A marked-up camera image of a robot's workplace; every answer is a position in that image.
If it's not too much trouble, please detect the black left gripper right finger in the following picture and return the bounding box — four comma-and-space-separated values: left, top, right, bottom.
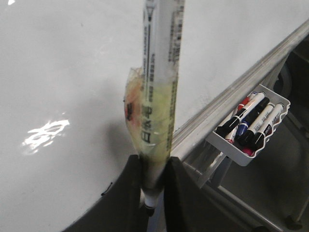
164, 157, 244, 232

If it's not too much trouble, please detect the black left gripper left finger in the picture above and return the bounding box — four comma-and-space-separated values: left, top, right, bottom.
64, 155, 148, 232

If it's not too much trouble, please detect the white black whiteboard marker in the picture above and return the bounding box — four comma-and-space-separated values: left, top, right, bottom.
124, 0, 185, 215

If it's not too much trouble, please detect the grey whiteboard stand leg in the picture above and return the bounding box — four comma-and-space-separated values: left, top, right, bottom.
183, 145, 309, 232

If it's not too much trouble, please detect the white whiteboard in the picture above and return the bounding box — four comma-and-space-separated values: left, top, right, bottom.
0, 0, 309, 232

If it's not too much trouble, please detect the red capped marker in tray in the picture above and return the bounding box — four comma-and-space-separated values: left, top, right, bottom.
224, 91, 266, 145

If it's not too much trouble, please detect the pink marker in tray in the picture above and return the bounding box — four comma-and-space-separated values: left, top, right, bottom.
242, 147, 255, 157

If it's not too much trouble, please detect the black capped marker middle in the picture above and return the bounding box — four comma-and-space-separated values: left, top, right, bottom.
238, 103, 274, 146

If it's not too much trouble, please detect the black capped marker outer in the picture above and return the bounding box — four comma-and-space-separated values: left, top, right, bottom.
249, 103, 284, 151

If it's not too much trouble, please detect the black capped marker in tray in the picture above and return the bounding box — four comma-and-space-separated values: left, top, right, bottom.
215, 92, 269, 138

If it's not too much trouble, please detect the blue capped marker in tray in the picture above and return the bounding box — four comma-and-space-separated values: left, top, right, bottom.
235, 119, 251, 138

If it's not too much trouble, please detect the black caster wheel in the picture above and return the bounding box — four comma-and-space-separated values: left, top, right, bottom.
284, 215, 303, 231

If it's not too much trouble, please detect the aluminium whiteboard frame rail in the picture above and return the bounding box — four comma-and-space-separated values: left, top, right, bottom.
170, 19, 309, 161

